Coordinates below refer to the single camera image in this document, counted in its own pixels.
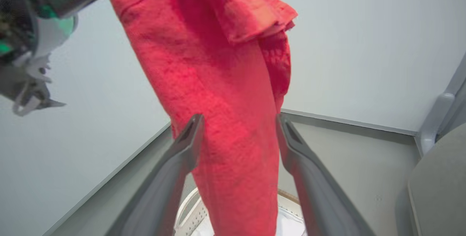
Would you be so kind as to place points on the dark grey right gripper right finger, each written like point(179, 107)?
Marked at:
point(313, 192)

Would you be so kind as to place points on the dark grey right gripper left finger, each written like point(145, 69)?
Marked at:
point(167, 185)

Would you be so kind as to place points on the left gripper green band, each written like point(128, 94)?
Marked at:
point(22, 43)

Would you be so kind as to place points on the red fleece garment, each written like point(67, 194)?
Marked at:
point(218, 94)

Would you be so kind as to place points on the white perforated laundry basket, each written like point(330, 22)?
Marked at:
point(193, 216)

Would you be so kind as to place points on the metal baseboard strip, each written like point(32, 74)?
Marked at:
point(349, 122)
point(109, 181)

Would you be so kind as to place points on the light grey rounded post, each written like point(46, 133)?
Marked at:
point(438, 119)

